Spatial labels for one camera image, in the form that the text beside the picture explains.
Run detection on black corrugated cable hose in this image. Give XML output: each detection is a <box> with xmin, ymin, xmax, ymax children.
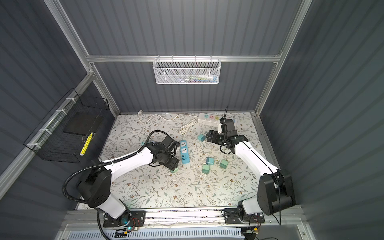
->
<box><xmin>61</xmin><ymin>129</ymin><xmax>172</xmax><ymax>205</ymax></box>

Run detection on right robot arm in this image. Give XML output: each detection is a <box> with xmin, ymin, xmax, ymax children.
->
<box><xmin>206</xmin><ymin>118</ymin><xmax>296</xmax><ymax>216</ymax></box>

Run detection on white wire wall basket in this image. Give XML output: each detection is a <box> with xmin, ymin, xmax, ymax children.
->
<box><xmin>153</xmin><ymin>59</ymin><xmax>222</xmax><ymax>85</ymax></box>

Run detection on yellow marker in basket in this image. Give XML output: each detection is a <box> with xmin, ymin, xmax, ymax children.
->
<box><xmin>80</xmin><ymin>133</ymin><xmax>94</xmax><ymax>156</ymax></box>

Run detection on white bundled power cable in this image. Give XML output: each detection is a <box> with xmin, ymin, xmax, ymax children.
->
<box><xmin>137</xmin><ymin>110</ymin><xmax>199</xmax><ymax>136</ymax></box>

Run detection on black pad in basket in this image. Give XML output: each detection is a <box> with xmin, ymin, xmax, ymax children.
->
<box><xmin>63</xmin><ymin>113</ymin><xmax>103</xmax><ymax>136</ymax></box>

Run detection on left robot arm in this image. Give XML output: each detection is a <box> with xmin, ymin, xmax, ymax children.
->
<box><xmin>77</xmin><ymin>136</ymin><xmax>180</xmax><ymax>219</ymax></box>

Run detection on teal power strip with USB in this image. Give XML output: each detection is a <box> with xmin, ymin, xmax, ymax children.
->
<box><xmin>180</xmin><ymin>140</ymin><xmax>190</xmax><ymax>164</ymax></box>

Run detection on pens in white basket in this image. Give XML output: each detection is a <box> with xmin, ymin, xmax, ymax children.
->
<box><xmin>177</xmin><ymin>74</ymin><xmax>219</xmax><ymax>84</ymax></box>

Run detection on white long power strip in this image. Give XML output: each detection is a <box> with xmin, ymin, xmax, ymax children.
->
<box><xmin>198</xmin><ymin>113</ymin><xmax>224</xmax><ymax>125</ymax></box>

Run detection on teal plug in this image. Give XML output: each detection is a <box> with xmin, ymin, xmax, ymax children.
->
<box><xmin>206</xmin><ymin>157</ymin><xmax>215</xmax><ymax>166</ymax></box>
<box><xmin>198</xmin><ymin>134</ymin><xmax>206</xmax><ymax>142</ymax></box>

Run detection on black wire side basket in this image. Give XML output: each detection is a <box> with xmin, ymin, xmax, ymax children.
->
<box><xmin>24</xmin><ymin>89</ymin><xmax>110</xmax><ymax>164</ymax></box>

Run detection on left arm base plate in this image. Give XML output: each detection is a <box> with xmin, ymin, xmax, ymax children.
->
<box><xmin>103</xmin><ymin>210</ymin><xmax>147</xmax><ymax>229</ymax></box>

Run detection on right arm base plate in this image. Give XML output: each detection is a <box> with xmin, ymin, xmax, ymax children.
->
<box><xmin>221</xmin><ymin>208</ymin><xmax>265</xmax><ymax>225</ymax></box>

